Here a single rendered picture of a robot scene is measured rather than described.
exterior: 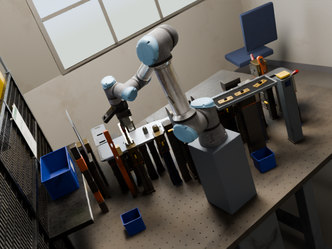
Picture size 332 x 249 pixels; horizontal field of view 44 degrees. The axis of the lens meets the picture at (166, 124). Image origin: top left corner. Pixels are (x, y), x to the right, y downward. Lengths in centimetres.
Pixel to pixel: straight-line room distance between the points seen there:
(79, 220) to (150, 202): 59
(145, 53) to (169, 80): 16
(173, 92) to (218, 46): 340
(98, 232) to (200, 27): 313
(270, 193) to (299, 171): 23
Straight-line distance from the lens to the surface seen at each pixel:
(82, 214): 212
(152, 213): 244
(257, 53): 472
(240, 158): 215
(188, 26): 489
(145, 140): 254
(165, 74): 181
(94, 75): 429
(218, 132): 204
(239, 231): 215
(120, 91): 209
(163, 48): 178
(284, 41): 520
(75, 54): 418
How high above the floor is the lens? 220
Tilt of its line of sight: 27 degrees down
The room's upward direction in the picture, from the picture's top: 21 degrees counter-clockwise
